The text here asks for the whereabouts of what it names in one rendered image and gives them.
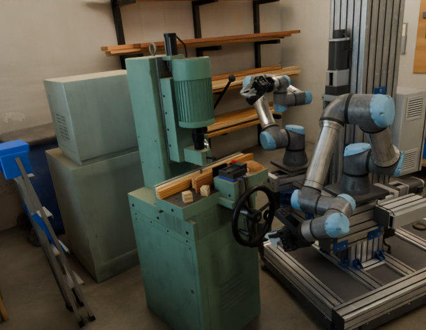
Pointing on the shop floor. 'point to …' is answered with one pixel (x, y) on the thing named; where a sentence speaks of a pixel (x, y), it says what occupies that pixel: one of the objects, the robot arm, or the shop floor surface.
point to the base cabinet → (197, 276)
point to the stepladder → (40, 221)
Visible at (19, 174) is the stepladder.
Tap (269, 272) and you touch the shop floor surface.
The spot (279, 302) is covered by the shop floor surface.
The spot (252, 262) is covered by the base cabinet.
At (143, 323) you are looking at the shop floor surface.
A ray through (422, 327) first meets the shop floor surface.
